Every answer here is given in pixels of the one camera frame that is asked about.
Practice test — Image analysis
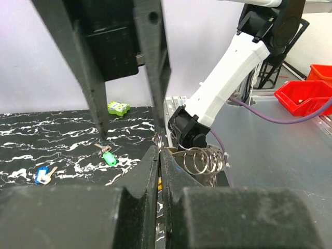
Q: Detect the green toy block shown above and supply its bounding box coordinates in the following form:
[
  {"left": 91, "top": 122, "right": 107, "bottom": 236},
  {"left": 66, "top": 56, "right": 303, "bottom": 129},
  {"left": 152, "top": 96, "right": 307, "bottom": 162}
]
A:
[{"left": 107, "top": 101, "right": 130, "bottom": 117}]

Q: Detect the green tag key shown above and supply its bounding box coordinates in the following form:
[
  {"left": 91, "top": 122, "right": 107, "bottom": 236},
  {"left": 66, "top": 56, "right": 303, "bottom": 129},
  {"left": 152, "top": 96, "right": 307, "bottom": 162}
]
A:
[{"left": 94, "top": 143, "right": 117, "bottom": 166}]

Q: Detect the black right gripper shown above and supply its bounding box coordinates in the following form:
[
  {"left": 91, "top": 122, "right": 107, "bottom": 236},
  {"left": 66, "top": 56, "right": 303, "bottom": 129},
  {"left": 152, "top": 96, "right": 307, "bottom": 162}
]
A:
[{"left": 32, "top": 0, "right": 171, "bottom": 139}]

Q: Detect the metal key ring disc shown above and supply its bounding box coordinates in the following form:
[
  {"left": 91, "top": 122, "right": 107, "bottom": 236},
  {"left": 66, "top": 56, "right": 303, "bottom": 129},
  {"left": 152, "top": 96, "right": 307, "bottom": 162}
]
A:
[{"left": 171, "top": 145, "right": 229, "bottom": 187}]

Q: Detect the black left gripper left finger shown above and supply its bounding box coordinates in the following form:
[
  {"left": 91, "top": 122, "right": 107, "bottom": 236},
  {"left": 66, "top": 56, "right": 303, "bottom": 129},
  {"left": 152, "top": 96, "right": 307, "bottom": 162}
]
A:
[{"left": 1, "top": 146, "right": 159, "bottom": 248}]

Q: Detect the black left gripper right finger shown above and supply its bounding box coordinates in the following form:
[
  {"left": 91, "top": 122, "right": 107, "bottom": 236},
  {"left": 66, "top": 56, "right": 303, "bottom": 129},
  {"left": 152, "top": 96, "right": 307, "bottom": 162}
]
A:
[{"left": 160, "top": 149, "right": 324, "bottom": 248}]

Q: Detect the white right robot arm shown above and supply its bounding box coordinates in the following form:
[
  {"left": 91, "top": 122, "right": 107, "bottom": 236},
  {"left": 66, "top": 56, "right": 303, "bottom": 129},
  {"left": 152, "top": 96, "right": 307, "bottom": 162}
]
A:
[{"left": 33, "top": 1, "right": 305, "bottom": 148}]

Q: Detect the red plastic storage bin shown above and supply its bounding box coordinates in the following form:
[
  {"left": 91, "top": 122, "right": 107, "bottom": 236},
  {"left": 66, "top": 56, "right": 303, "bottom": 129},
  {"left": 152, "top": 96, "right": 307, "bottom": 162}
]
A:
[{"left": 274, "top": 80, "right": 331, "bottom": 117}]

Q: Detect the blue tag key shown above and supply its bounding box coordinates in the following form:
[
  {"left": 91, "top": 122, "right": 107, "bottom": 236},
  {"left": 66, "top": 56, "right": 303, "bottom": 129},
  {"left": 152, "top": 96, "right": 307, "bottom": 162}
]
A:
[{"left": 34, "top": 167, "right": 58, "bottom": 185}]

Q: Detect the orange plastic storage bin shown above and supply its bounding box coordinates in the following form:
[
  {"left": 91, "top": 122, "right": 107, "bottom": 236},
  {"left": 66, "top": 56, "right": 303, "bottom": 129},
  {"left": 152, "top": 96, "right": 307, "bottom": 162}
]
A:
[{"left": 307, "top": 64, "right": 332, "bottom": 85}]

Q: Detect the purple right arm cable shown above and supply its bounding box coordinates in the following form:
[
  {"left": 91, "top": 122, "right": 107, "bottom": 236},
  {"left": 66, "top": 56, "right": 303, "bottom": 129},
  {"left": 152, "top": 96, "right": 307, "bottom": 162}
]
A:
[{"left": 210, "top": 97, "right": 332, "bottom": 187}]

